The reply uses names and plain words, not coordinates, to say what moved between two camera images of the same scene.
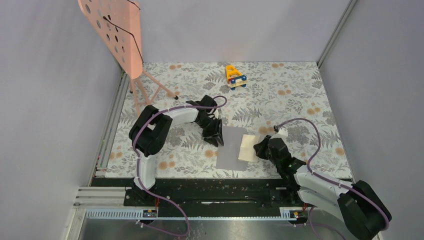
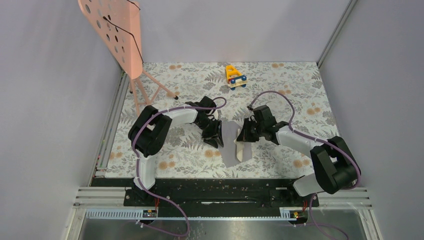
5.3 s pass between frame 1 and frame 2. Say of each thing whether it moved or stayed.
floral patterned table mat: stayed
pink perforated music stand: stayed
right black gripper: moved
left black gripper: stayed
